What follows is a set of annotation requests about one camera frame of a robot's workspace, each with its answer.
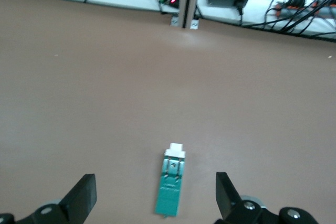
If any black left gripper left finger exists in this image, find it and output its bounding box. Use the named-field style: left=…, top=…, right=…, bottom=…
left=0, top=173, right=98, bottom=224

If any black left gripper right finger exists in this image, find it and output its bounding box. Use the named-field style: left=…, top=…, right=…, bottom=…
left=215, top=172, right=320, bottom=224

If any green terminal block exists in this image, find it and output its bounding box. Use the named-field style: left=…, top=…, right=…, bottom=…
left=153, top=142, right=187, bottom=219

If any small board with red LED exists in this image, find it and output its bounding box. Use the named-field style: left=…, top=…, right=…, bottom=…
left=157, top=0, right=182, bottom=8

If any grey power strip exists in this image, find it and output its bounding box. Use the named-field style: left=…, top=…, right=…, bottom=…
left=275, top=0, right=336, bottom=18

